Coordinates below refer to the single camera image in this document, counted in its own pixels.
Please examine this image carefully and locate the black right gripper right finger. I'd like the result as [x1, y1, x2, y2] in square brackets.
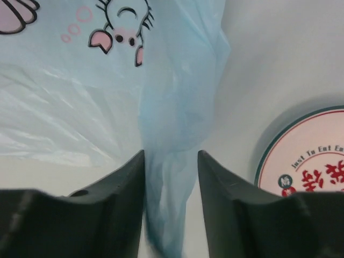
[198, 150, 343, 258]

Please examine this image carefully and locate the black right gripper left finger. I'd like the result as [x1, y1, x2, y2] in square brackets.
[1, 151, 145, 258]

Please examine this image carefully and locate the round printed white plate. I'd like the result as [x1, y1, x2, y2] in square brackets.
[255, 105, 343, 197]

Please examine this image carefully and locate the light blue printed plastic bag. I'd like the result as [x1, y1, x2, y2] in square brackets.
[1, 1, 230, 257]

